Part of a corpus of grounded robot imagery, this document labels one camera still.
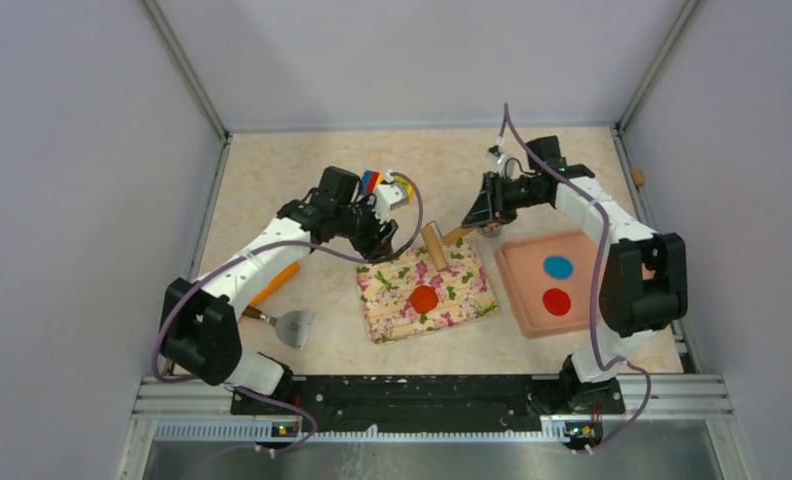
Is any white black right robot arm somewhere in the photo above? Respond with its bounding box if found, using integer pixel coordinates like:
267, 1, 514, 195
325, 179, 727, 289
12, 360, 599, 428
460, 136, 688, 401

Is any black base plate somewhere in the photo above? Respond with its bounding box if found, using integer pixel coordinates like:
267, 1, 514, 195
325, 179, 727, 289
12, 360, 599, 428
230, 374, 626, 439

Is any purple cable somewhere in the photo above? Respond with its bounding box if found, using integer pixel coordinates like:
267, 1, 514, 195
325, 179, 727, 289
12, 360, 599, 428
152, 170, 425, 458
498, 102, 653, 454

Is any metal dough scraper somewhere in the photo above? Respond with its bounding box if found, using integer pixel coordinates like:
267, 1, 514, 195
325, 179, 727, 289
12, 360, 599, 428
243, 306, 315, 350

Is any colourful toy brick block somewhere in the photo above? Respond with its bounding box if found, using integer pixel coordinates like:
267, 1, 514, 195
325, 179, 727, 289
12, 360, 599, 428
361, 170, 382, 195

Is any pink plastic tray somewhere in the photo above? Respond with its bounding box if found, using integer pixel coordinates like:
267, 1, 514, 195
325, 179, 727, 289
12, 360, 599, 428
494, 230, 596, 339

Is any floral cutting board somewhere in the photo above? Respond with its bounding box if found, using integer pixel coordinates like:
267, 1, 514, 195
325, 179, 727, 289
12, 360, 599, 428
356, 239, 499, 344

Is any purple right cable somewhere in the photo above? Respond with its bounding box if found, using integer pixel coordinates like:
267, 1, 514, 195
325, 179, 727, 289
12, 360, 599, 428
498, 102, 653, 454

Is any metal ring cutter purple handle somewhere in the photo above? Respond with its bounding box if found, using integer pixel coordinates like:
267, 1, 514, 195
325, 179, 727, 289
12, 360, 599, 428
478, 224, 503, 238

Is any wooden dough roller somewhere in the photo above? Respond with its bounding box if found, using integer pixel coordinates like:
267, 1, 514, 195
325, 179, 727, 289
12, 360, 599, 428
420, 220, 473, 271

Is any red dough disc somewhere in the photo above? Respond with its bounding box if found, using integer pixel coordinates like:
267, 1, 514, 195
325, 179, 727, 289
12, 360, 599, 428
542, 288, 572, 316

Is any red dough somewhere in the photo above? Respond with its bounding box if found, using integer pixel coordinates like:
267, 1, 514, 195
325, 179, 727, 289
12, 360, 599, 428
409, 285, 439, 314

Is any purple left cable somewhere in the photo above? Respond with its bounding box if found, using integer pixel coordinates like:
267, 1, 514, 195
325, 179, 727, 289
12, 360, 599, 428
152, 170, 425, 458

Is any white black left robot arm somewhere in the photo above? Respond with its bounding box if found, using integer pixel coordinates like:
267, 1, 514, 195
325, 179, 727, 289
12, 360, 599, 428
151, 166, 409, 395

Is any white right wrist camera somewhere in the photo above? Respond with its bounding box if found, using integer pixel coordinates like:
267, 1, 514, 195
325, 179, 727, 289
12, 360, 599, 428
486, 135, 507, 164

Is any orange plastic knife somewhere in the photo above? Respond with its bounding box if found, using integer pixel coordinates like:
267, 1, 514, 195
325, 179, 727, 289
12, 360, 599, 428
249, 262, 300, 307

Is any blue dough disc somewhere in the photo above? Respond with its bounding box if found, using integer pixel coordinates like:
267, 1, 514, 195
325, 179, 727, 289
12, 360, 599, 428
543, 255, 575, 280

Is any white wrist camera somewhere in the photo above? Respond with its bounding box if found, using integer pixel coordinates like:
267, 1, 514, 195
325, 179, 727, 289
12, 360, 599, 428
373, 179, 414, 215
486, 135, 507, 164

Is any small wooden piece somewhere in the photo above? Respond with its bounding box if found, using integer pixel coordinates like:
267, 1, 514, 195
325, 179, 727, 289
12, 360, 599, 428
630, 168, 646, 188

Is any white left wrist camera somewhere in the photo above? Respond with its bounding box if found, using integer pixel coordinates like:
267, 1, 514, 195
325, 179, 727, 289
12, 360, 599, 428
373, 179, 414, 215

